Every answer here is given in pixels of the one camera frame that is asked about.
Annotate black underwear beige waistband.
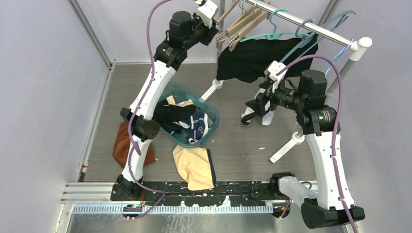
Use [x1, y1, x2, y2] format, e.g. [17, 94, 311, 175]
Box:
[152, 95, 197, 135]

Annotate wooden hangers at back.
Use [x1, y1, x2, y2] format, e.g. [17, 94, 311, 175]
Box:
[216, 0, 269, 55]

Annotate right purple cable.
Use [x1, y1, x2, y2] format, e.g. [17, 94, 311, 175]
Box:
[276, 54, 360, 233]

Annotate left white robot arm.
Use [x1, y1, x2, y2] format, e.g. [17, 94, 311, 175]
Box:
[110, 10, 218, 201]

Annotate white black underwear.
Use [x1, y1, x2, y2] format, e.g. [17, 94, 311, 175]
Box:
[241, 101, 274, 126]

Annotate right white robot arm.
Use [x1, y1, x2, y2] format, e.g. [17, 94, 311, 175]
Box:
[246, 70, 365, 229]

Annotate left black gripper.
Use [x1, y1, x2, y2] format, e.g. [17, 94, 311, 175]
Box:
[183, 11, 218, 50]

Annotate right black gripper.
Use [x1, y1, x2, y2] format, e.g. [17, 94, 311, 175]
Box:
[246, 75, 307, 117]

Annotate teal plastic hanger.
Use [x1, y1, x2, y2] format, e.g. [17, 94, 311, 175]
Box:
[240, 8, 309, 42]

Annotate brown towel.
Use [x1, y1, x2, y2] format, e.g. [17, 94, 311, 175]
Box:
[112, 122, 156, 168]

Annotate light blue wire hanger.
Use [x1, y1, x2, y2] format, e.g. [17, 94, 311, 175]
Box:
[325, 38, 354, 76]

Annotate beige underwear navy trim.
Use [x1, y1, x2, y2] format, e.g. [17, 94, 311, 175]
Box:
[172, 145, 217, 191]

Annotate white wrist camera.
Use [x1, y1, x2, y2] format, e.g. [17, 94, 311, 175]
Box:
[195, 0, 218, 28]
[264, 61, 287, 93]

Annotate teal plastic basket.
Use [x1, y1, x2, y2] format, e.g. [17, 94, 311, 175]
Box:
[160, 82, 220, 148]

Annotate purple cable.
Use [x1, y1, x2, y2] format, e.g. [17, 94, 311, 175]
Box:
[127, 0, 202, 220]
[276, 54, 360, 233]

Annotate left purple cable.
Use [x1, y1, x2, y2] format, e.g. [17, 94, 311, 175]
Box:
[127, 0, 202, 220]

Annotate white clothes rack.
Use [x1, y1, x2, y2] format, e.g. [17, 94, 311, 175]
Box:
[201, 0, 373, 163]

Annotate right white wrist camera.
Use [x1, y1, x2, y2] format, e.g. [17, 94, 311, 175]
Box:
[264, 61, 287, 93]

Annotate black garment on rack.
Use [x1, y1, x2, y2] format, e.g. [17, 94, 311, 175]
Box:
[216, 35, 318, 83]

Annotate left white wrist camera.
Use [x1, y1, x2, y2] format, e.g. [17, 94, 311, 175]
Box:
[195, 0, 218, 28]

